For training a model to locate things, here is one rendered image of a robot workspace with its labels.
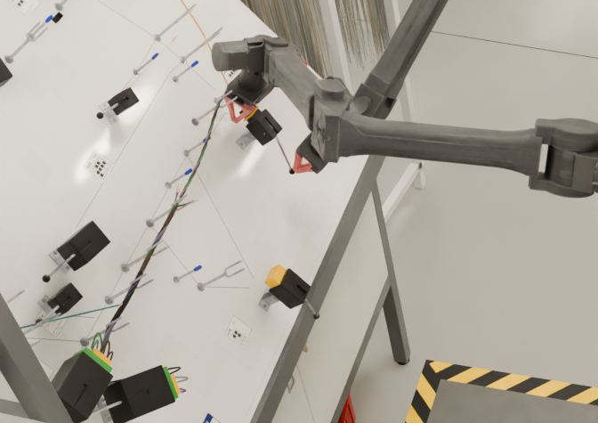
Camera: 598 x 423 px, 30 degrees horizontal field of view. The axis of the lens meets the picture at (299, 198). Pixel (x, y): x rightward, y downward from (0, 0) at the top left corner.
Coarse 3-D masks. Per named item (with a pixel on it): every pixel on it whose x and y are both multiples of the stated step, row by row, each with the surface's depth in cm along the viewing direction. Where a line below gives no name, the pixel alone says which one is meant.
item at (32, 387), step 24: (0, 312) 134; (0, 336) 135; (24, 336) 140; (0, 360) 139; (24, 360) 140; (24, 384) 142; (48, 384) 146; (0, 408) 153; (24, 408) 146; (48, 408) 146
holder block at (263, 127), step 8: (264, 112) 233; (256, 120) 231; (264, 120) 232; (272, 120) 233; (248, 128) 233; (256, 128) 232; (264, 128) 231; (272, 128) 234; (280, 128) 234; (256, 136) 234; (264, 136) 233; (272, 136) 232; (264, 144) 234
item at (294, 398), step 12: (288, 384) 241; (300, 384) 245; (288, 396) 240; (300, 396) 246; (288, 408) 240; (300, 408) 247; (276, 420) 234; (288, 420) 241; (300, 420) 248; (312, 420) 255
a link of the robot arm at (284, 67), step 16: (272, 48) 210; (288, 48) 211; (272, 64) 207; (288, 64) 203; (304, 64) 204; (272, 80) 208; (288, 80) 196; (304, 80) 193; (320, 80) 181; (336, 80) 182; (288, 96) 197; (304, 96) 185; (320, 96) 178; (336, 96) 176; (304, 112) 185
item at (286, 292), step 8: (288, 272) 220; (288, 280) 219; (296, 280) 221; (272, 288) 220; (280, 288) 219; (288, 288) 219; (296, 288) 220; (304, 288) 221; (264, 296) 227; (272, 296) 224; (280, 296) 220; (288, 296) 219; (296, 296) 219; (304, 296) 220; (264, 304) 226; (272, 304) 226; (288, 304) 221; (296, 304) 220; (312, 312) 224
